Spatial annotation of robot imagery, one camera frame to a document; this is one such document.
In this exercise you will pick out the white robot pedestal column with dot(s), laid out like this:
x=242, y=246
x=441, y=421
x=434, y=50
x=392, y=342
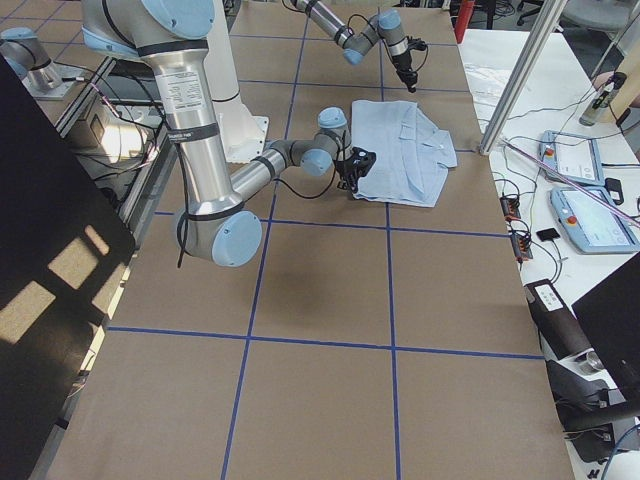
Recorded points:
x=243, y=134

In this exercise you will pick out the black monitor corner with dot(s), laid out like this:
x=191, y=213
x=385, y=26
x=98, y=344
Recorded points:
x=608, y=315

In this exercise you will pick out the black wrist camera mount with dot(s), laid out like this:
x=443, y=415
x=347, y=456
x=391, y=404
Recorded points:
x=416, y=44

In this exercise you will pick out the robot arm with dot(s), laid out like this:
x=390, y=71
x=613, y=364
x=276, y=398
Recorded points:
x=171, y=37
x=385, y=28

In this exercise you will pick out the light blue button-up shirt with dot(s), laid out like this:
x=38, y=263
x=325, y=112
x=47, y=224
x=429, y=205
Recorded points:
x=413, y=155

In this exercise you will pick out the black panel left side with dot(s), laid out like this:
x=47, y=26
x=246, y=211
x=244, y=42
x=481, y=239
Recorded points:
x=63, y=250

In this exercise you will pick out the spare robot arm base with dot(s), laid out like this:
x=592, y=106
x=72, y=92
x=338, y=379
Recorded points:
x=26, y=55

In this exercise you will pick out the grey aluminium frame post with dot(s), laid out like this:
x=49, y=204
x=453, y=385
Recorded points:
x=545, y=24

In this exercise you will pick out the grabber reach tool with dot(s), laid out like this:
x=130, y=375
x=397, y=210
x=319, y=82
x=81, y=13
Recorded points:
x=540, y=164

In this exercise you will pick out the black roll with label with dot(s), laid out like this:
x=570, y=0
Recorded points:
x=554, y=320

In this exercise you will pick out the blue teach pendant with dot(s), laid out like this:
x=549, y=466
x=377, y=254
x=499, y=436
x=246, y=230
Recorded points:
x=572, y=156
x=589, y=225

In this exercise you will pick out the blue teach pendant far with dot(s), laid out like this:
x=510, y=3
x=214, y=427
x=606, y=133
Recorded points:
x=572, y=156

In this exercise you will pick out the blue teach pendant near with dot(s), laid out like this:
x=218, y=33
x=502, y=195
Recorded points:
x=589, y=225

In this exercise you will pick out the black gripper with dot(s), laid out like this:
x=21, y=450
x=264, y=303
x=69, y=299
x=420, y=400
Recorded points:
x=403, y=66
x=348, y=174

